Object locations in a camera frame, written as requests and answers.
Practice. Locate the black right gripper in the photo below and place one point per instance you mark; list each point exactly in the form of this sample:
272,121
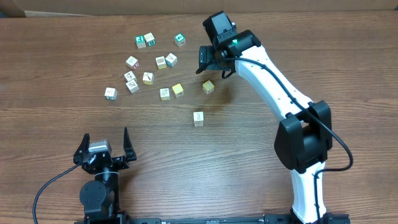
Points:
209,60

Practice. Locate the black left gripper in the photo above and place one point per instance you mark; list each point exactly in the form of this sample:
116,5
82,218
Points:
120,161

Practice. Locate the wooden block green R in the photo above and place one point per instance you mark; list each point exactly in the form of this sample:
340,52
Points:
198,117

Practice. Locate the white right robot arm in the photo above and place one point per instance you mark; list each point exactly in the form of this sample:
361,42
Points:
304,133

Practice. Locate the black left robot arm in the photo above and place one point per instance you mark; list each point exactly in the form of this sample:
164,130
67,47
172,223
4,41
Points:
101,196

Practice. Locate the wooden block yellow top bone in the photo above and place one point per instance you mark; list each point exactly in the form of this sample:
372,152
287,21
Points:
208,87

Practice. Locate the wooden block green number 4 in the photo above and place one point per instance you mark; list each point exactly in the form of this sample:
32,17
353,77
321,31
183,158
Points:
180,40

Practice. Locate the wooden block blue letter M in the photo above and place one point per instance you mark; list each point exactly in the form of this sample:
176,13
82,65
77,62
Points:
171,60

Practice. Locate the wooden block yellow acorn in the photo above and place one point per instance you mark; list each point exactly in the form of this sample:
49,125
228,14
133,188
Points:
178,90

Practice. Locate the wooden block yellow oval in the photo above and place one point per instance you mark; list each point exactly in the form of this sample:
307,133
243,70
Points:
161,63

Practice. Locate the wooden block yellow letter L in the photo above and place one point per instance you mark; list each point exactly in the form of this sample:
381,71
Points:
164,94

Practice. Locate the wooden block green J side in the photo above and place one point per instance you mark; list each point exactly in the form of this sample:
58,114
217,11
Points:
110,93

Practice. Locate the wooden block teal letter R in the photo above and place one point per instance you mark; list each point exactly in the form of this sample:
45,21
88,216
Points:
149,39

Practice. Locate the wooden block yellow letter B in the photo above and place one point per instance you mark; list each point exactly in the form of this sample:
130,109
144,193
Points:
148,78

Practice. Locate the wooden block green top J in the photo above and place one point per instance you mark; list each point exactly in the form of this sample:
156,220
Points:
140,41

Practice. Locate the wooden block number 2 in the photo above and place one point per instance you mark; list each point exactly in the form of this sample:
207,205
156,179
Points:
132,86

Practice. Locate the wooden block red letter U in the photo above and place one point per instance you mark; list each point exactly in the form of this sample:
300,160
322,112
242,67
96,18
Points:
132,62

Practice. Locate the wooden block yellow sided small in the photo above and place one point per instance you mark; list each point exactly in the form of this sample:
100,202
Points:
130,76

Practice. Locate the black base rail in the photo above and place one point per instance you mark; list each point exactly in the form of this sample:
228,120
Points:
265,219

